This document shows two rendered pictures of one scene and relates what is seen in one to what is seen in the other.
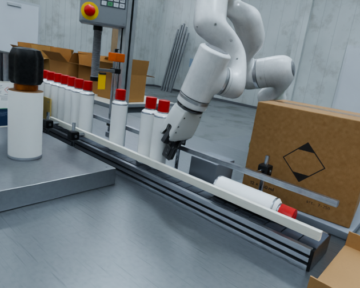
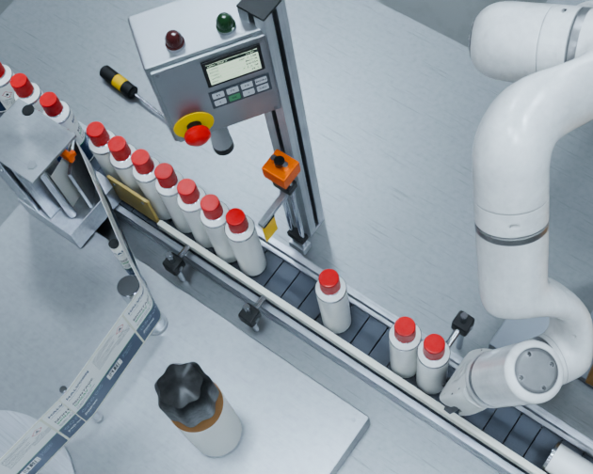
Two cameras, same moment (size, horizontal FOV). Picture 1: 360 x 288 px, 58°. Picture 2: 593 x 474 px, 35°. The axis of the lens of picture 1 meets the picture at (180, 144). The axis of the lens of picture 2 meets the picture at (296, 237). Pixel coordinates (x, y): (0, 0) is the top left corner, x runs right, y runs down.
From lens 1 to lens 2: 1.37 m
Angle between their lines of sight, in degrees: 51
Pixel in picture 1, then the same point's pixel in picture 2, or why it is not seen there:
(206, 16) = (508, 314)
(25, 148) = (225, 449)
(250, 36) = not seen: outside the picture
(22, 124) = (214, 442)
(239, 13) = not seen: hidden behind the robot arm
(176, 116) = (469, 409)
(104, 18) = (230, 118)
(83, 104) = (242, 250)
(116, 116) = (331, 311)
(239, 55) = (578, 333)
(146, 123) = (403, 356)
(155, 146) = (427, 383)
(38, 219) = not seen: outside the picture
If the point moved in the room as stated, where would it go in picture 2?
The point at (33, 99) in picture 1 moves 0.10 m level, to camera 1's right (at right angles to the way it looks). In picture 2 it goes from (218, 422) to (283, 418)
